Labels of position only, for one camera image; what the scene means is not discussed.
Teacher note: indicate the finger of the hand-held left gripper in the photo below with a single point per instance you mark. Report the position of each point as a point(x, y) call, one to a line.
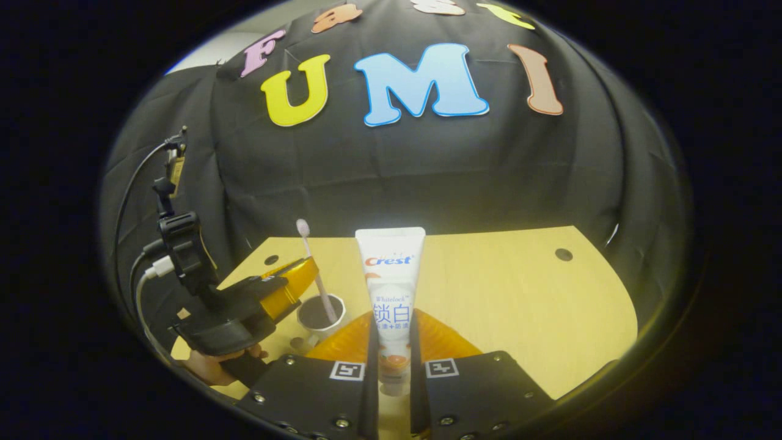
point(299, 281)
point(284, 269)

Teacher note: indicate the lilac toothbrush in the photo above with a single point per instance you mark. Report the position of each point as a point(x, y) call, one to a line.
point(317, 275)

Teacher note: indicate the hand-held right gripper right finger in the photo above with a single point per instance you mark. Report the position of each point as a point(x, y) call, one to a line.
point(482, 391)

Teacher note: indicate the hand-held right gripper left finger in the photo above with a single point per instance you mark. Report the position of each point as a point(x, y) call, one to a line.
point(311, 397)

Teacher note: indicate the black backdrop cloth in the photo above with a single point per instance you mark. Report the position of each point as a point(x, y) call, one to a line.
point(427, 171)

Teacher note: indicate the white toothpaste tube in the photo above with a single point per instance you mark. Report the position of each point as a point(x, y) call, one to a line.
point(391, 281)

